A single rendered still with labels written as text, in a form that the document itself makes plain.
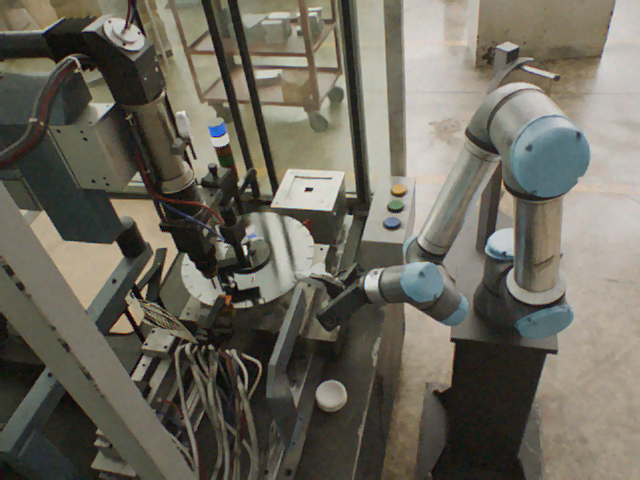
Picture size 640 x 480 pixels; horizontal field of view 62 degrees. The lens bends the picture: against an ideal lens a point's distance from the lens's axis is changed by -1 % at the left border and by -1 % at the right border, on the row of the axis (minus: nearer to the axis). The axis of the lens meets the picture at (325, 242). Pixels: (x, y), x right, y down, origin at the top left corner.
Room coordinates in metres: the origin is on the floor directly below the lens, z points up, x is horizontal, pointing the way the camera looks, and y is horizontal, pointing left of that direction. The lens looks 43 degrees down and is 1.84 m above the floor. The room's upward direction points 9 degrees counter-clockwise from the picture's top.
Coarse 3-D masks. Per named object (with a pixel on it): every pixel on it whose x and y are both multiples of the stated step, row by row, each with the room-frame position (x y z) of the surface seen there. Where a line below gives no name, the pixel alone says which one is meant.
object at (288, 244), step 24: (240, 216) 1.12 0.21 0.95; (264, 216) 1.10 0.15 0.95; (288, 216) 1.08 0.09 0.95; (264, 240) 1.01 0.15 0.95; (288, 240) 0.99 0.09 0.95; (312, 240) 0.98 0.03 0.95; (192, 264) 0.96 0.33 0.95; (264, 264) 0.92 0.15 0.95; (288, 264) 0.91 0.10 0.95; (192, 288) 0.88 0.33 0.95; (240, 288) 0.85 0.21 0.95; (264, 288) 0.84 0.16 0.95; (288, 288) 0.83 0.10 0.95
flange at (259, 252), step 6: (252, 246) 0.96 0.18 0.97; (258, 246) 0.97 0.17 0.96; (264, 246) 0.97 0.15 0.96; (228, 252) 0.97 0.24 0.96; (234, 252) 0.97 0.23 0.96; (252, 252) 0.94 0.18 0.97; (258, 252) 0.95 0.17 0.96; (264, 252) 0.95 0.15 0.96; (252, 258) 0.93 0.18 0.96; (258, 258) 0.93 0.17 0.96; (264, 258) 0.93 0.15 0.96; (252, 264) 0.92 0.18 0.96; (258, 264) 0.91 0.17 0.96; (240, 270) 0.91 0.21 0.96; (246, 270) 0.90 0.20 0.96; (252, 270) 0.90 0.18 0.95
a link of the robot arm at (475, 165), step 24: (504, 96) 0.78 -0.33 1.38; (480, 120) 0.81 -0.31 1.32; (480, 144) 0.80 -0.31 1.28; (456, 168) 0.83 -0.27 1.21; (480, 168) 0.80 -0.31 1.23; (456, 192) 0.81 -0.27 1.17; (480, 192) 0.80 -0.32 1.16; (432, 216) 0.82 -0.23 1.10; (456, 216) 0.80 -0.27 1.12; (408, 240) 0.87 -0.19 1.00; (432, 240) 0.80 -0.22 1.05
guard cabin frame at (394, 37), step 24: (120, 0) 1.51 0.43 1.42; (384, 0) 1.28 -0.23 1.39; (240, 24) 1.42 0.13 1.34; (384, 24) 1.28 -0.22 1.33; (216, 48) 1.44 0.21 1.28; (240, 48) 1.42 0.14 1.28; (168, 120) 1.51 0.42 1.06; (240, 120) 1.45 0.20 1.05; (240, 144) 1.44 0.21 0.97; (264, 144) 1.42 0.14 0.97; (120, 192) 1.61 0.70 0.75; (144, 192) 1.58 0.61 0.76
